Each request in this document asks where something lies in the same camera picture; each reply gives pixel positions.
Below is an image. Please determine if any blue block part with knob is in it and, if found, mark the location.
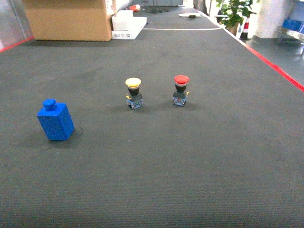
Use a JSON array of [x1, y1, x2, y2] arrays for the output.
[[37, 99, 74, 141]]

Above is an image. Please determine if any yellow mushroom push button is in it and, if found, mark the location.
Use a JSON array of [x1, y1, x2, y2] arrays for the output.
[[125, 77, 143, 110]]

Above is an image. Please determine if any red mushroom push button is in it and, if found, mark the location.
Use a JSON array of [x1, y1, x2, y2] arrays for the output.
[[173, 75, 190, 106]]

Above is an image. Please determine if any white flat box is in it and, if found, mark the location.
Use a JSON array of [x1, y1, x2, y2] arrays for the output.
[[112, 10, 147, 40]]

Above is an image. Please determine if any black tape roll on board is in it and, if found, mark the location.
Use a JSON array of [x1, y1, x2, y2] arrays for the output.
[[179, 13, 201, 19]]

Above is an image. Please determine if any striped traffic cone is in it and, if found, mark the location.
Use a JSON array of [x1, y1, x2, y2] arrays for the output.
[[239, 17, 250, 40]]

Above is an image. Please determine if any large cardboard box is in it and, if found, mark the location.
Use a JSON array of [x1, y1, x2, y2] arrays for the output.
[[22, 0, 117, 41]]

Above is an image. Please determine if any potted green plant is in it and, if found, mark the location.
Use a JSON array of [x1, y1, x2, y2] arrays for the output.
[[216, 0, 256, 36]]

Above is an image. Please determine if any steel rack with bins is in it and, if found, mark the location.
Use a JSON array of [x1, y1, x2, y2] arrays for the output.
[[277, 0, 304, 44]]

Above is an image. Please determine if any red conveyor side rail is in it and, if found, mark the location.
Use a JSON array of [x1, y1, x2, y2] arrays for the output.
[[193, 14, 304, 96]]

